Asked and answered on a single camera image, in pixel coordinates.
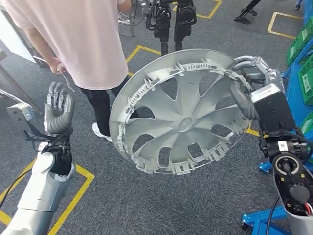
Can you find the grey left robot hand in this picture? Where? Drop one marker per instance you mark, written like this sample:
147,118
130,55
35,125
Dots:
58,121

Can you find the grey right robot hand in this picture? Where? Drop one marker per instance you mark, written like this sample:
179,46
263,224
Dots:
242,103

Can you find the grey plastic wheel cover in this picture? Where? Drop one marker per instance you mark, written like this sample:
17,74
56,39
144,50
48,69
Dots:
176,113

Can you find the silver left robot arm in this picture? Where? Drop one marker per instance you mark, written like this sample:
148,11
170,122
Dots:
41,194

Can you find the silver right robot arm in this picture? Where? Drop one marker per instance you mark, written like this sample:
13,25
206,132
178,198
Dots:
290,181

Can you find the blue metal shelf rack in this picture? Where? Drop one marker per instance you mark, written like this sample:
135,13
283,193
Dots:
293,97

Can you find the yellow floor tape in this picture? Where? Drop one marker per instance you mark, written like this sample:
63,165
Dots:
142,48
81,186
213,11
270,24

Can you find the green folded plastic crate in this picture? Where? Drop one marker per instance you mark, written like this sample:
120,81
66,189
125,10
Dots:
298,42
308,125
305,82

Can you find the person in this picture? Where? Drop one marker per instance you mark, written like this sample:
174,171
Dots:
85,42

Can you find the black humanoid robot legs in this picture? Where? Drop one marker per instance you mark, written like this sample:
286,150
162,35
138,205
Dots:
161,16

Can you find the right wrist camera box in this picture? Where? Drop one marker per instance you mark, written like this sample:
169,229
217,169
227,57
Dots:
274,110

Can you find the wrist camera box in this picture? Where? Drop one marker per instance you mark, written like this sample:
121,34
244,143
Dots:
274,110
18,115

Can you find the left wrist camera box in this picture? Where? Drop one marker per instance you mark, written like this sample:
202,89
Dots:
18,115

